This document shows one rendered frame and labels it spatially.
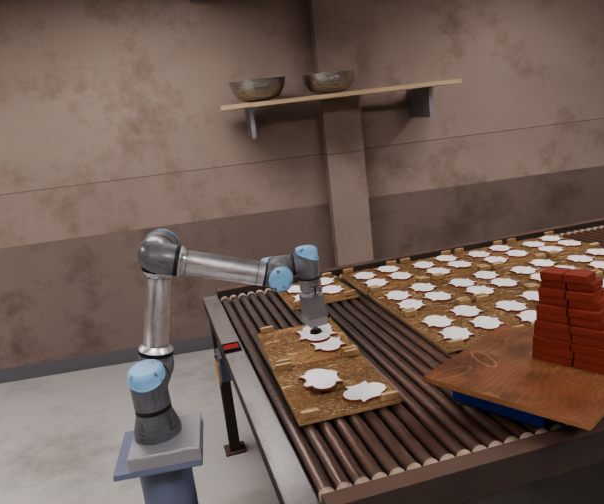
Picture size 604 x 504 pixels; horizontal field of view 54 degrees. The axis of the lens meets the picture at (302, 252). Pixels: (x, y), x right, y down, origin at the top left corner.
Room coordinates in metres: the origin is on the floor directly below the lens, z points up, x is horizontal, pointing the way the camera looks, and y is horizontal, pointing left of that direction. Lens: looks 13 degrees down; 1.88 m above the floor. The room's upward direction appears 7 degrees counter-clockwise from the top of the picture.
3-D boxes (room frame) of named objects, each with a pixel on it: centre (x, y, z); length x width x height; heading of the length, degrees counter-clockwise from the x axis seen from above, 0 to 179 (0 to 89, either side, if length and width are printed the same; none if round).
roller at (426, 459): (2.33, -0.06, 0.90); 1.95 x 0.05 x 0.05; 14
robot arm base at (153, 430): (1.77, 0.53, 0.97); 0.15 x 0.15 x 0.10
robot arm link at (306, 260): (1.94, -0.01, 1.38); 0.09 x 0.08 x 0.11; 94
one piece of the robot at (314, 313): (1.94, -0.03, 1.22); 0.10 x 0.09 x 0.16; 109
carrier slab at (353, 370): (1.93, -0.05, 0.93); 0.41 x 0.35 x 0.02; 12
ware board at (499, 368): (1.68, -0.68, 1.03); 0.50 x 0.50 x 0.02; 42
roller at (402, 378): (2.37, -0.20, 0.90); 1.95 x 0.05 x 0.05; 14
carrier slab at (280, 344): (2.34, 0.03, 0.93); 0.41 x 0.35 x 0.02; 11
